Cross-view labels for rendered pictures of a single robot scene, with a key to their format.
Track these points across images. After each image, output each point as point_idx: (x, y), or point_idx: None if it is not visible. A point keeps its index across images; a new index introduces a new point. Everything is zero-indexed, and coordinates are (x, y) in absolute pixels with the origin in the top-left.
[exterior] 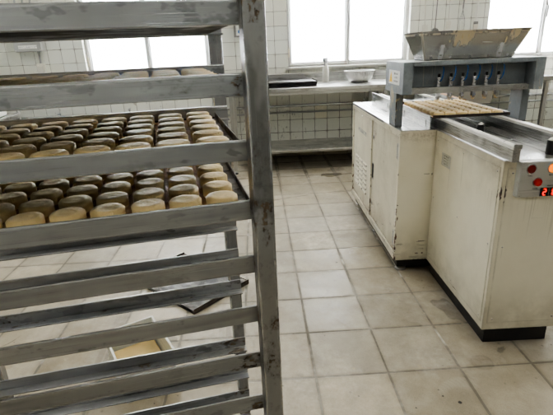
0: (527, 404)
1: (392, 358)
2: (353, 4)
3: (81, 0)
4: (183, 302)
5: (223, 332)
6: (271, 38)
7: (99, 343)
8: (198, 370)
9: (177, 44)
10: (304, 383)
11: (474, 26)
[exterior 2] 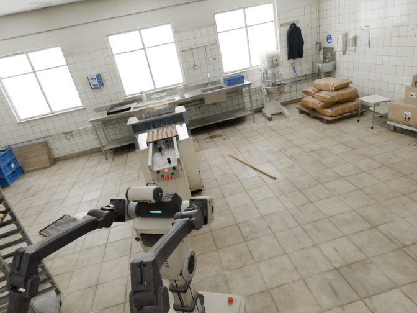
0: None
1: (134, 248)
2: (150, 59)
3: (4, 83)
4: (11, 256)
5: (72, 250)
6: (111, 84)
7: None
8: None
9: (62, 96)
10: (96, 266)
11: (214, 60)
